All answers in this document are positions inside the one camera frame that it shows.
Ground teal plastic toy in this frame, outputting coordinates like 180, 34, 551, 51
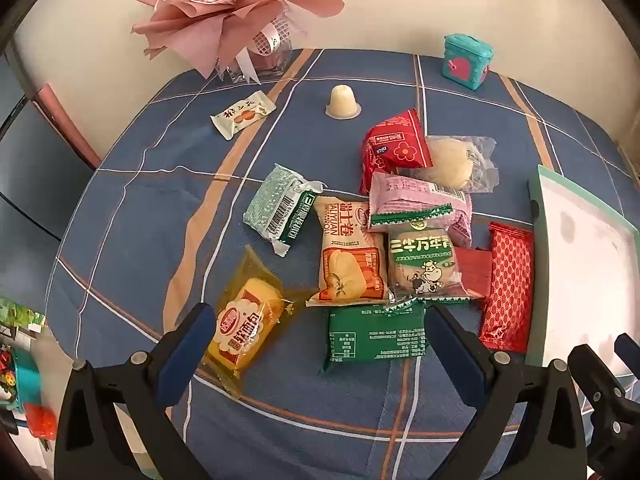
0, 347, 42, 414

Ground reddish wooden chair frame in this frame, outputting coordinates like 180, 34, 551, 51
34, 84, 102, 170

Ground dark grey cabinet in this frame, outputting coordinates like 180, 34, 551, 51
0, 50, 101, 243

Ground red flower-print snack packet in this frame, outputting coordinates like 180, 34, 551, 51
361, 109, 434, 195

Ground teal toy box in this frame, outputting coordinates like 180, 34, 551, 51
441, 34, 495, 92

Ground white jelly cup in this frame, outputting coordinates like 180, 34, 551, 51
325, 85, 361, 120

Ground dark green snack packet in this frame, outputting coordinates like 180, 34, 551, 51
320, 300, 427, 376

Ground pink paper flower bouquet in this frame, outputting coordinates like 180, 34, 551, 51
135, 0, 346, 79

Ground teal tray with white inside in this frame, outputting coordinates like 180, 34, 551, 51
525, 164, 640, 382

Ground green printed bag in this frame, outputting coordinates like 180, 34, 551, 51
0, 297, 49, 344

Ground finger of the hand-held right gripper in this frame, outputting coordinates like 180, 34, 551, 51
614, 332, 640, 376
567, 344, 640, 461

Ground small white snack packet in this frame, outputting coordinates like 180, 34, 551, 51
210, 91, 277, 140

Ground clear glass vase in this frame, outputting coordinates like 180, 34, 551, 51
220, 5, 294, 84

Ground small plain red packet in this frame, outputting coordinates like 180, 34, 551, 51
452, 247, 494, 301

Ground yellow bread packet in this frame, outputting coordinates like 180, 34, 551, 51
202, 245, 307, 394

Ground green white cow-print packet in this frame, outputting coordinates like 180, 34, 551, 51
370, 203, 472, 307

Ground cream swiss roll packet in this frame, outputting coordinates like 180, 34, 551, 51
306, 195, 390, 309

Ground pale green snack packet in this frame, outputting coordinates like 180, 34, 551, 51
243, 164, 326, 256

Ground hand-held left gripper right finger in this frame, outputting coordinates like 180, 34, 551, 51
425, 304, 588, 480

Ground pink snack packet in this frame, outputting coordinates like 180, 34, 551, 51
368, 172, 474, 247

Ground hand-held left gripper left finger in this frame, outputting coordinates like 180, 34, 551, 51
54, 302, 218, 480

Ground red gold-patterned packet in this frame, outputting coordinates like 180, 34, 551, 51
478, 221, 535, 355

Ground orange plastic toy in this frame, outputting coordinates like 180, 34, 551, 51
25, 402, 57, 442

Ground clear packet with white bun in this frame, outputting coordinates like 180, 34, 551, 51
425, 135, 500, 194

